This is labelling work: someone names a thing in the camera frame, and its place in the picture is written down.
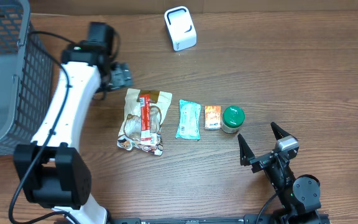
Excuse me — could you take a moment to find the green lid jar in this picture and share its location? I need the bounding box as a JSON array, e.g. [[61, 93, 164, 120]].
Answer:
[[221, 106, 246, 134]]

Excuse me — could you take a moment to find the grey plastic mesh basket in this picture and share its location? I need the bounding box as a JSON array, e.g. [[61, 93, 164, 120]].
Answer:
[[0, 0, 53, 156]]

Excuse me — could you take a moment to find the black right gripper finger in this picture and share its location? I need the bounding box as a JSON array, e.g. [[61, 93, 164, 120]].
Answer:
[[270, 122, 290, 141], [237, 134, 255, 166]]

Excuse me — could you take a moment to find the white barcode scanner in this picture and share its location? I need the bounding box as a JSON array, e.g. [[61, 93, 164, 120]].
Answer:
[[164, 6, 197, 52]]

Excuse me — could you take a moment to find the brown snack bag red label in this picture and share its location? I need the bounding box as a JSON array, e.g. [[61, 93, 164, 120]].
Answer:
[[117, 88, 172, 156]]

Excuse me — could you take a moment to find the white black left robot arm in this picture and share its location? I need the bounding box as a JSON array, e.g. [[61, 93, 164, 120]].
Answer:
[[8, 22, 133, 223]]

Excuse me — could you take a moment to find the teal tissue pack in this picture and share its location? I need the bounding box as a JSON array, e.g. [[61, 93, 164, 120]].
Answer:
[[175, 100, 201, 140]]

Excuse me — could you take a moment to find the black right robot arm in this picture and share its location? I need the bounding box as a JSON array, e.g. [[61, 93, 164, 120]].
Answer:
[[237, 122, 328, 223]]

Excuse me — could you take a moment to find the orange small box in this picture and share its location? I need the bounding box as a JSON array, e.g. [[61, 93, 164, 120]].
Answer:
[[204, 106, 221, 130]]

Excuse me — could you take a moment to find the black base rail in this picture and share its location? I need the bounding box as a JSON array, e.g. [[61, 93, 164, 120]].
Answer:
[[107, 215, 331, 224]]

